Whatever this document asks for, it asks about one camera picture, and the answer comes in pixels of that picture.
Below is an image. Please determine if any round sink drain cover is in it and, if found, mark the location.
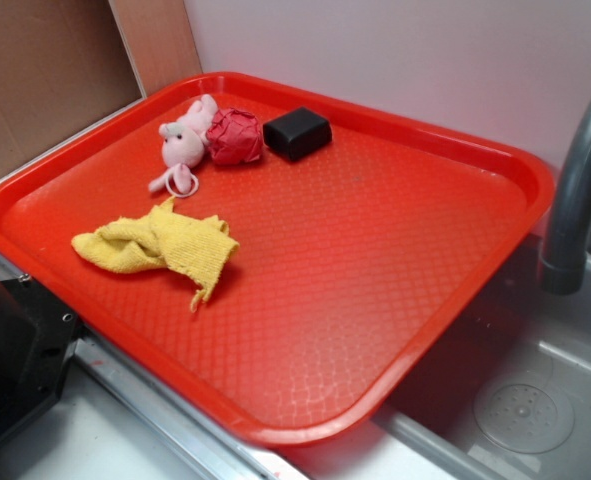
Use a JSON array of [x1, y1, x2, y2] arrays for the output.
[[473, 372, 575, 454]]

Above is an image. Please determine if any grey curved faucet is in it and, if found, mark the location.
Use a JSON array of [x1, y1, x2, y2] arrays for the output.
[[537, 102, 591, 295]]

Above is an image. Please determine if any red crumpled paper ball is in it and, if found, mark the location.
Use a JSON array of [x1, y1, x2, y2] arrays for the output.
[[206, 108, 264, 166]]

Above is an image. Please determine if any grey toy sink basin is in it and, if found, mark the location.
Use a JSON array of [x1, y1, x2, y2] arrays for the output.
[[375, 227, 591, 479]]

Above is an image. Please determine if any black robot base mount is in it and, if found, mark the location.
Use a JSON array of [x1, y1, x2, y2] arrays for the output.
[[0, 279, 80, 446]]

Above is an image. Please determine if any pink plush pig toy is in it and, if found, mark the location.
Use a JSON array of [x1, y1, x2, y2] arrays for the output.
[[148, 94, 218, 198]]

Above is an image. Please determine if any yellow knitted cloth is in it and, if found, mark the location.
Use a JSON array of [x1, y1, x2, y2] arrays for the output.
[[71, 197, 239, 312]]

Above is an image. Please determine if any black box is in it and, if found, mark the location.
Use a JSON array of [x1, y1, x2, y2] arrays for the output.
[[262, 107, 333, 162]]

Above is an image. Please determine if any red plastic tray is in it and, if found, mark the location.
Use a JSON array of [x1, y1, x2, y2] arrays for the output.
[[0, 73, 554, 446]]

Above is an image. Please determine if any brown cardboard panel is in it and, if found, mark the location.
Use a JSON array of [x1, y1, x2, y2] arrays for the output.
[[0, 1, 202, 179]]

